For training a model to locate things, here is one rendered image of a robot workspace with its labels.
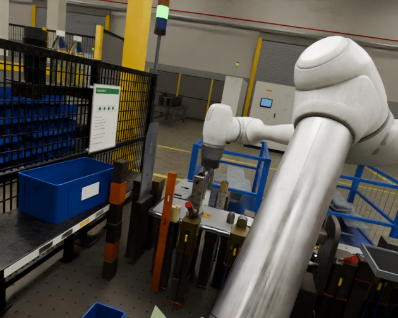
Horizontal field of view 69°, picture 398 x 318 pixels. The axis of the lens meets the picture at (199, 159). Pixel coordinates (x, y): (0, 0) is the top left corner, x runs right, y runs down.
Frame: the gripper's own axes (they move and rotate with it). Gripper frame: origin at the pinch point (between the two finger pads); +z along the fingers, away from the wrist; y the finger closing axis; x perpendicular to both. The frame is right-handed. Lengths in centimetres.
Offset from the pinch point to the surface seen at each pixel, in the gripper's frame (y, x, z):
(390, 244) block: 13, -77, 2
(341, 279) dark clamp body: -25, -50, 2
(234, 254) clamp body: -23.6, -17.5, 4.7
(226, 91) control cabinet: 766, 124, -56
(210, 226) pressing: -7.9, -5.9, 4.8
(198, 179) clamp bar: -17.8, -0.2, -15.7
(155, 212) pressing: -9.9, 16.2, 4.6
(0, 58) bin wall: 93, 207, -42
